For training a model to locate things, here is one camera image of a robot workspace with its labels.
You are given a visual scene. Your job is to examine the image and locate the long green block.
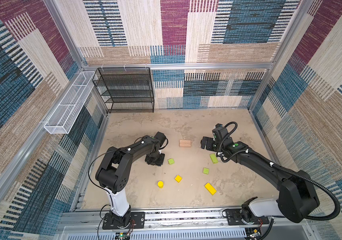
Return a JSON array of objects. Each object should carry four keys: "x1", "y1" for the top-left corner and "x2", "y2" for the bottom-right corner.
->
[{"x1": 210, "y1": 154, "x2": 219, "y2": 164}]

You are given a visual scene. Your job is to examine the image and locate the natural wood block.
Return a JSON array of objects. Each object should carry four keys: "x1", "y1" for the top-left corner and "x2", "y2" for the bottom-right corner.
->
[
  {"x1": 180, "y1": 143, "x2": 192, "y2": 148},
  {"x1": 180, "y1": 140, "x2": 192, "y2": 145}
]

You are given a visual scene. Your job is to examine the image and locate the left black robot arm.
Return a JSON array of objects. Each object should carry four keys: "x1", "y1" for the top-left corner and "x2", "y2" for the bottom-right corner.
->
[{"x1": 95, "y1": 132, "x2": 168, "y2": 227}]

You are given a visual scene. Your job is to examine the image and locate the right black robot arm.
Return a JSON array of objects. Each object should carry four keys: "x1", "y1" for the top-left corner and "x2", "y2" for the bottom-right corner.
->
[{"x1": 201, "y1": 124, "x2": 320, "y2": 224}]

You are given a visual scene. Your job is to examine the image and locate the yellow cylinder block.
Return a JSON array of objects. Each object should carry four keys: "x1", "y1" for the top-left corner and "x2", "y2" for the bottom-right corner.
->
[{"x1": 157, "y1": 181, "x2": 164, "y2": 188}]

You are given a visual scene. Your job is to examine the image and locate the small yellow square block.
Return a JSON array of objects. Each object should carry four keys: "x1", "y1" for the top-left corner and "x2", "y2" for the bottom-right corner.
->
[{"x1": 175, "y1": 175, "x2": 183, "y2": 183}]

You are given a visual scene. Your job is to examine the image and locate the long yellow block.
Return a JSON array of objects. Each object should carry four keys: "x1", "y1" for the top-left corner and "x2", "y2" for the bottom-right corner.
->
[{"x1": 205, "y1": 183, "x2": 217, "y2": 196}]

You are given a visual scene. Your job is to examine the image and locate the left small green cube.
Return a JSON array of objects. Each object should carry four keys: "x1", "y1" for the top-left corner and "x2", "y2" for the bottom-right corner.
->
[{"x1": 168, "y1": 159, "x2": 175, "y2": 165}]

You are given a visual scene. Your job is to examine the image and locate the small green cube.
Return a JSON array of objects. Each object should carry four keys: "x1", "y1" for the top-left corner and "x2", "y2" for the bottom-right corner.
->
[
  {"x1": 168, "y1": 159, "x2": 175, "y2": 165},
  {"x1": 203, "y1": 168, "x2": 209, "y2": 175}
]

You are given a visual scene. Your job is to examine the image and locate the right small green cube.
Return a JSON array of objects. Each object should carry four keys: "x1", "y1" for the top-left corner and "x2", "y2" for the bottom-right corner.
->
[{"x1": 203, "y1": 168, "x2": 209, "y2": 175}]

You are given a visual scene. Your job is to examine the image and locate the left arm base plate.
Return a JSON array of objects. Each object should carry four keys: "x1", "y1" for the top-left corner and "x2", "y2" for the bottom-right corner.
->
[{"x1": 102, "y1": 211, "x2": 145, "y2": 230}]

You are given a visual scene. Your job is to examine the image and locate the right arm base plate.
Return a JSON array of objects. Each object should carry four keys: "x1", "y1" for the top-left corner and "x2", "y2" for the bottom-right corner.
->
[{"x1": 222, "y1": 208, "x2": 270, "y2": 226}]

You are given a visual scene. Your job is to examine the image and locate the black wire shelf rack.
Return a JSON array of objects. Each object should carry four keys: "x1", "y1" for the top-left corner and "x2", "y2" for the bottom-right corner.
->
[{"x1": 93, "y1": 67, "x2": 155, "y2": 114}]

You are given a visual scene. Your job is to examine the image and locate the aluminium front rail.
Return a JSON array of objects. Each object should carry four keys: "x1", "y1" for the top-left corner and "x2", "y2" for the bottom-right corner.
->
[{"x1": 54, "y1": 207, "x2": 321, "y2": 240}]

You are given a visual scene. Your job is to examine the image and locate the white wire mesh basket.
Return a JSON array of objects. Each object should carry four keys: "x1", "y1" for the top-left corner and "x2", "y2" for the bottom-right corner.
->
[{"x1": 44, "y1": 72, "x2": 95, "y2": 135}]

